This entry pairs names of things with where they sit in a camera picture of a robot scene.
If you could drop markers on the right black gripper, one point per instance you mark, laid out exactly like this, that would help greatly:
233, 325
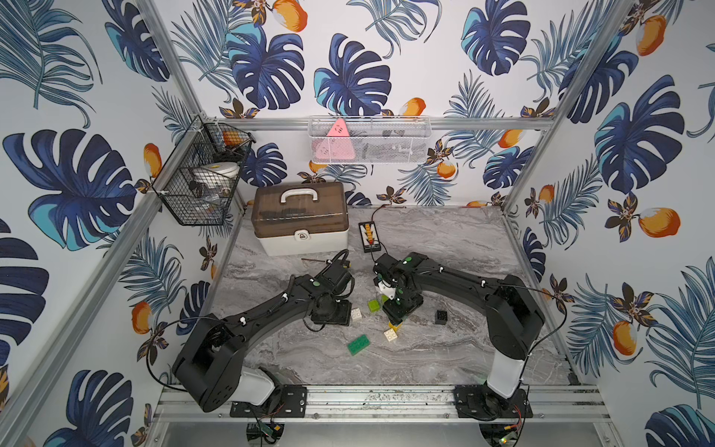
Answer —
392, 314

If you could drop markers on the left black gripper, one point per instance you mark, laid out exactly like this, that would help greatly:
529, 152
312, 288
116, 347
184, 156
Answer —
330, 312

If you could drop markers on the black lego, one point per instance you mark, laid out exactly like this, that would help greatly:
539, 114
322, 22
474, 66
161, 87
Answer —
441, 317

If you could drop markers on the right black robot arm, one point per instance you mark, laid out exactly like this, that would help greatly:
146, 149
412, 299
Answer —
514, 319

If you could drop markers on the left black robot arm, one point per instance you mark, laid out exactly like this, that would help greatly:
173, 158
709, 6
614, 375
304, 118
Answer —
210, 365

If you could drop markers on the cream lego lower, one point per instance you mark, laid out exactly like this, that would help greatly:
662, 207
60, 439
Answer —
390, 335

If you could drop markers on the dark green long lego lower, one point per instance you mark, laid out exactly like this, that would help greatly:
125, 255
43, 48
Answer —
358, 345

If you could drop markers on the black remote control box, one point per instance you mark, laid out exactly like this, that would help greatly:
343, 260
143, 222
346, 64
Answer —
369, 237

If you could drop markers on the brown lidded storage box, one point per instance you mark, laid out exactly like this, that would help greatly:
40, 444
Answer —
293, 219

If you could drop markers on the pink triangle object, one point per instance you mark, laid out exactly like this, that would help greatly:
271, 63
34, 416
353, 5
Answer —
337, 145

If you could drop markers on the white object in basket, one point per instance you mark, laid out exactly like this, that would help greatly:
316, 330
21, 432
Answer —
216, 174

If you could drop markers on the aluminium front rail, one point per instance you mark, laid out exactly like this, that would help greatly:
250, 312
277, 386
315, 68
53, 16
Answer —
413, 404

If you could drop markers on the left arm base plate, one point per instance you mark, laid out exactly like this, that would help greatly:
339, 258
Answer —
268, 401

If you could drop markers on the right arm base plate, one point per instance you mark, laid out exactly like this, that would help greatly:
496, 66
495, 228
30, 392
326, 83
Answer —
480, 403

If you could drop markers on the clear wall shelf tray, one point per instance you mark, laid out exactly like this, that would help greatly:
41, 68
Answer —
379, 140

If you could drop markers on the black wire basket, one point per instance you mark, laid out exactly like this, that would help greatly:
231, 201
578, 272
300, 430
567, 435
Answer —
204, 142

